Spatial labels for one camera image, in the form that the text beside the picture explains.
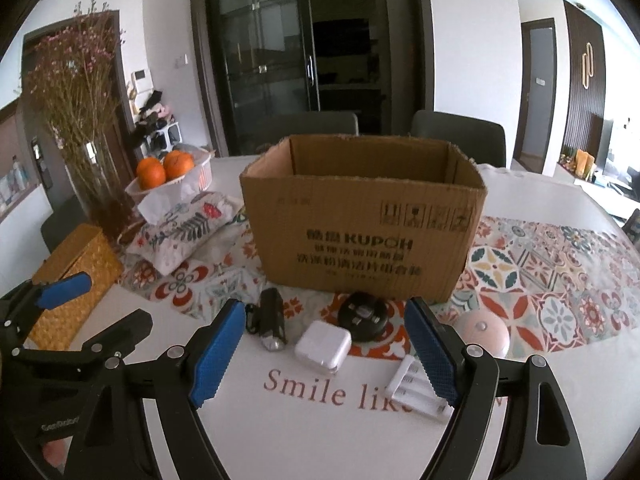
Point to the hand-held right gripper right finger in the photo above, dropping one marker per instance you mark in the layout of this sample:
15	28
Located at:
432	357

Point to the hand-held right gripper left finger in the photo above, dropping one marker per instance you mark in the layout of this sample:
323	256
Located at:
212	360

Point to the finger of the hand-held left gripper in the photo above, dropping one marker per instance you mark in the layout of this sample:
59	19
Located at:
62	291
120	332

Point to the white battery charger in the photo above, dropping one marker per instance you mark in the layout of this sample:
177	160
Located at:
410	385

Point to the pink round humidifier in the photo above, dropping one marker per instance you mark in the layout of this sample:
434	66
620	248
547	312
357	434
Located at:
482	332

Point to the black flashlight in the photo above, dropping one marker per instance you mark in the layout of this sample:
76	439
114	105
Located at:
272	317

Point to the black round charger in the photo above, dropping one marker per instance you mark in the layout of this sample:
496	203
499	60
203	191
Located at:
365	317

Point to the white power adapter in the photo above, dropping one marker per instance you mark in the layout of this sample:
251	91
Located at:
322	347

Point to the brown cardboard box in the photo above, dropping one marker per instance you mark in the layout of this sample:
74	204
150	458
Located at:
360	220

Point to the person's left hand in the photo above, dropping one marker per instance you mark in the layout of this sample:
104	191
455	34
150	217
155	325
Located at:
54	454

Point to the dark grey dining chair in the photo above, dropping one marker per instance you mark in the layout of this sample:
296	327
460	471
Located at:
457	132
310	130
62	225

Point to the glass vase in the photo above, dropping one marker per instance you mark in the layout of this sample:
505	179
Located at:
102	190

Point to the floral tissue pouch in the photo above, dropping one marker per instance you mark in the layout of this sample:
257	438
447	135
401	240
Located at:
185	225

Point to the black door lock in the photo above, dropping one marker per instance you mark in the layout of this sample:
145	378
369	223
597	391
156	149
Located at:
41	160

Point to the patterned table runner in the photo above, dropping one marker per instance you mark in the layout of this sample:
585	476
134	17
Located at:
550	280

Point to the orange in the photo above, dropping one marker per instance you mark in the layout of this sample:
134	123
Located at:
151	173
179	164

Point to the white fruit bowl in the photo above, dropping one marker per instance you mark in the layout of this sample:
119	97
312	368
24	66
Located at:
192	180

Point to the vase of dried flowers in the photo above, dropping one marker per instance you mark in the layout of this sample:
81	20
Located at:
35	110

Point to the white shoe rack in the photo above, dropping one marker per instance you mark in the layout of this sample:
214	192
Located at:
157	125

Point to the dried pink flowers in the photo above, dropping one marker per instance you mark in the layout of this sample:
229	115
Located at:
75	75

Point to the orange ornament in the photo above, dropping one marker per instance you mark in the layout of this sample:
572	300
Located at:
584	164

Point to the black television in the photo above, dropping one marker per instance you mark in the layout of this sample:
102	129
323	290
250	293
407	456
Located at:
606	142

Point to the dark interior door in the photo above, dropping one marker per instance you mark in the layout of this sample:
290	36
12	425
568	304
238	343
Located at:
539	95

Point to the dark sliding glass door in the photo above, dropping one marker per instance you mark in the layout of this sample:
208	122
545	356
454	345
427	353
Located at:
310	50

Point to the white wall intercom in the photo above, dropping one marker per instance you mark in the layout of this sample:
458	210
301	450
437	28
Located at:
140	80

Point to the white light switch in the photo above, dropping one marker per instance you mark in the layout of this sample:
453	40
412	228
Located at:
180	61

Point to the dark slatted wall panel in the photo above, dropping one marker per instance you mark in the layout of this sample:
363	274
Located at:
582	80

